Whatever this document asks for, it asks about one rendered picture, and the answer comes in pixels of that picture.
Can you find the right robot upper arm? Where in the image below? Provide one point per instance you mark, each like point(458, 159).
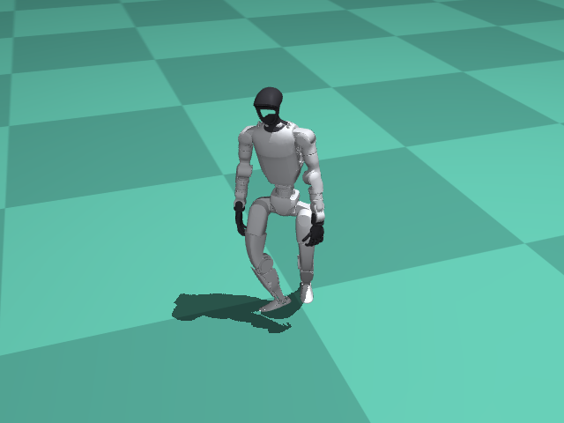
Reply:
point(245, 151)

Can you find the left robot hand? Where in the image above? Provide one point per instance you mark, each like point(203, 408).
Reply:
point(316, 232)

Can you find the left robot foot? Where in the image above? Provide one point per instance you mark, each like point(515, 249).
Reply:
point(306, 293)

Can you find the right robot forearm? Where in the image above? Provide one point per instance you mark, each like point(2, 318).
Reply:
point(241, 188)

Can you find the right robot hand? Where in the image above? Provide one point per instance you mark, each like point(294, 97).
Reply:
point(238, 217)

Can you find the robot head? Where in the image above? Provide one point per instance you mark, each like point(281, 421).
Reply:
point(269, 98)

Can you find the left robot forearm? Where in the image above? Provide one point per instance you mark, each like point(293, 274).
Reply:
point(316, 196)

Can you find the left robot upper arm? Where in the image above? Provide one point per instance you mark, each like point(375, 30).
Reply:
point(306, 139)

